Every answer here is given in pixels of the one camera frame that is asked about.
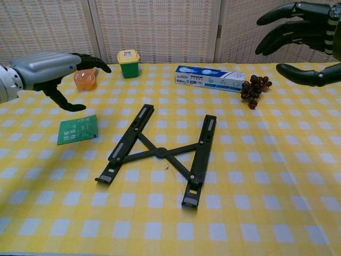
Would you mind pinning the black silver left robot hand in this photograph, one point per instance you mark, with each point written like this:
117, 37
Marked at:
45, 69

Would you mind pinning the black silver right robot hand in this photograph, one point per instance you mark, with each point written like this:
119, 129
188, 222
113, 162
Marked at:
314, 32

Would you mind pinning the black folding stand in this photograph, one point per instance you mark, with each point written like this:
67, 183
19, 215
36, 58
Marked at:
160, 152

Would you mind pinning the orange drink plastic bottle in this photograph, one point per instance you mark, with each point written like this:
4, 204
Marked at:
85, 81

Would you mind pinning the woven folding screen panel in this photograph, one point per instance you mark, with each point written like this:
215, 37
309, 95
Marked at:
239, 40
160, 26
48, 26

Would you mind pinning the green tea packet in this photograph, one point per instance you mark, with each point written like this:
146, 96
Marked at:
77, 130

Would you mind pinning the dark red grape bunch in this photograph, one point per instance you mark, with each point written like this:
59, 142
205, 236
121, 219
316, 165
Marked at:
253, 89

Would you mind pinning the green container with yellow lid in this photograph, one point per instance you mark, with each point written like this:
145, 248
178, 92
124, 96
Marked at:
129, 66

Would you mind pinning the brass screen hinge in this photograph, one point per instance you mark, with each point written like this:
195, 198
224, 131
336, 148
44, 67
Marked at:
219, 30

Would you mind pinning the blue white toothpaste box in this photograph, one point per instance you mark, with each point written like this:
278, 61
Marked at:
207, 78

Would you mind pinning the yellow white checked tablecloth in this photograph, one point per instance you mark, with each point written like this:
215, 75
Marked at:
239, 186

